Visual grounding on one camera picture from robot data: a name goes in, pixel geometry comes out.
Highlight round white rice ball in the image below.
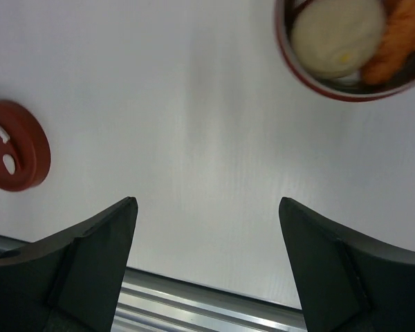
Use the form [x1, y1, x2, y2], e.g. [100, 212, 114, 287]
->
[290, 1, 386, 79]

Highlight orange fried food piece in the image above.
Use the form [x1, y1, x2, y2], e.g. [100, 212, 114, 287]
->
[361, 0, 415, 85]

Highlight round metal bowl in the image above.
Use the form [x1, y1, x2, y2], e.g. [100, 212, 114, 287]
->
[274, 1, 415, 102]

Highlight red round bowl lid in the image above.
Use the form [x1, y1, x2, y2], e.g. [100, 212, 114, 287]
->
[0, 100, 51, 192]

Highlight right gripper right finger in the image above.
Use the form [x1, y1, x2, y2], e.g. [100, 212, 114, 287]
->
[279, 197, 415, 331]

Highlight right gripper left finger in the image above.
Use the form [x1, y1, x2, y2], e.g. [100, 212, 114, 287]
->
[0, 197, 138, 331]

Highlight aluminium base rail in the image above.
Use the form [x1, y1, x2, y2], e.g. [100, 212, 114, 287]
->
[0, 230, 307, 332]

